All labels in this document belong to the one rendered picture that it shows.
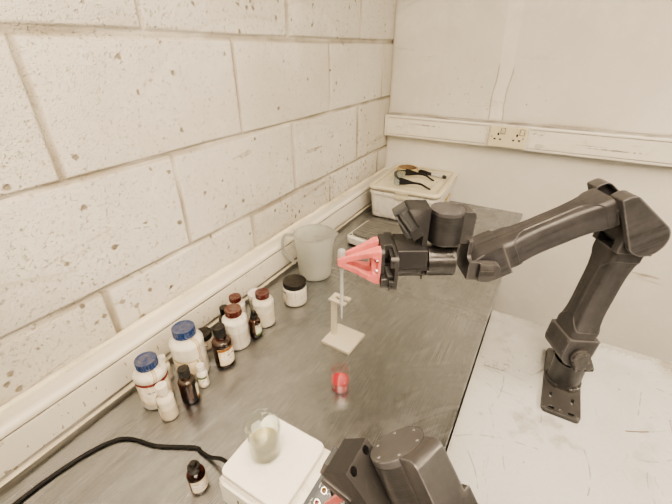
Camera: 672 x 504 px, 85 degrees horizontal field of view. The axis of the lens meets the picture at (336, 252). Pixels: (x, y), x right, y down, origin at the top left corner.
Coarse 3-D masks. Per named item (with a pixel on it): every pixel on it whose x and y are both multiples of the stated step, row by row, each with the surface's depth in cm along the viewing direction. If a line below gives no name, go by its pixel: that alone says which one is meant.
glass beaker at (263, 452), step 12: (264, 408) 57; (252, 420) 57; (264, 420) 59; (276, 420) 57; (252, 432) 58; (276, 432) 54; (252, 444) 54; (264, 444) 54; (276, 444) 56; (252, 456) 56; (264, 456) 55; (276, 456) 57
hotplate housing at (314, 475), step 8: (320, 456) 60; (320, 464) 59; (312, 472) 58; (224, 480) 57; (312, 480) 57; (224, 488) 56; (232, 488) 56; (304, 488) 56; (224, 496) 58; (232, 496) 56; (240, 496) 55; (248, 496) 54; (296, 496) 54; (304, 496) 55
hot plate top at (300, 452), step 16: (288, 432) 62; (240, 448) 59; (288, 448) 59; (304, 448) 59; (320, 448) 59; (240, 464) 57; (256, 464) 57; (272, 464) 57; (288, 464) 57; (304, 464) 57; (240, 480) 55; (256, 480) 55; (272, 480) 55; (288, 480) 55; (304, 480) 55; (256, 496) 53; (272, 496) 53; (288, 496) 53
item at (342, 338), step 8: (336, 296) 89; (344, 296) 88; (336, 304) 90; (344, 304) 86; (336, 312) 91; (336, 320) 92; (336, 328) 94; (344, 328) 96; (328, 336) 94; (336, 336) 94; (344, 336) 94; (352, 336) 94; (360, 336) 94; (328, 344) 91; (336, 344) 91; (344, 344) 91; (352, 344) 91; (344, 352) 89
